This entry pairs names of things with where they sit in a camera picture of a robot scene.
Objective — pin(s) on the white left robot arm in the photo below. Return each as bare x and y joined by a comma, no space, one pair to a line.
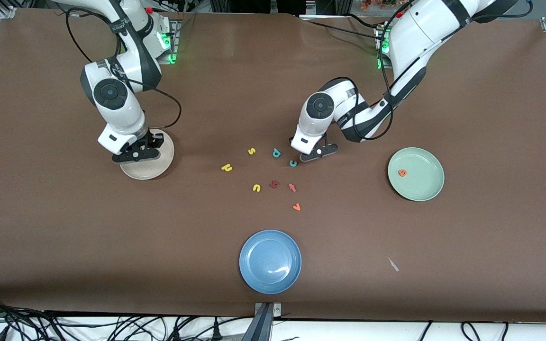
410,42

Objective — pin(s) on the small white paper scrap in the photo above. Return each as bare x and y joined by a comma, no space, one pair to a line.
393,264

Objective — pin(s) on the orange decorative object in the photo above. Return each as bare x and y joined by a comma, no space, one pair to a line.
377,4

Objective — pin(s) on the yellow foam letter h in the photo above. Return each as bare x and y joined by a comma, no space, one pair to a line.
227,167

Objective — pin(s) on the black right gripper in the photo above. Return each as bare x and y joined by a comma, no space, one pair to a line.
152,139

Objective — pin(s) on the green round plate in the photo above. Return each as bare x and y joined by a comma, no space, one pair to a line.
420,184

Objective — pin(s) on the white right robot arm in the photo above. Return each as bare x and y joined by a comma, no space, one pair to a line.
116,109

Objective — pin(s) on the beige round plate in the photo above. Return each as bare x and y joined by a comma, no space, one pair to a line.
150,170

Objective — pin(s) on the teal foam letter p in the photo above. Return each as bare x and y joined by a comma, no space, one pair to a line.
276,154

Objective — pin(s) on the brown table cover sheet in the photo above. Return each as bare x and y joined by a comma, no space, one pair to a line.
64,237

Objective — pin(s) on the blue round plate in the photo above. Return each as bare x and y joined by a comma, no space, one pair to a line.
270,262

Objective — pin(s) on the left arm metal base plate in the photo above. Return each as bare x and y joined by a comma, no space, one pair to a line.
380,65

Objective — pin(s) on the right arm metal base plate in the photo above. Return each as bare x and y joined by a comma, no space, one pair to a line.
173,57

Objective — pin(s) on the dark red foam letter k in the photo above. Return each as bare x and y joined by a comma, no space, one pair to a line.
274,184

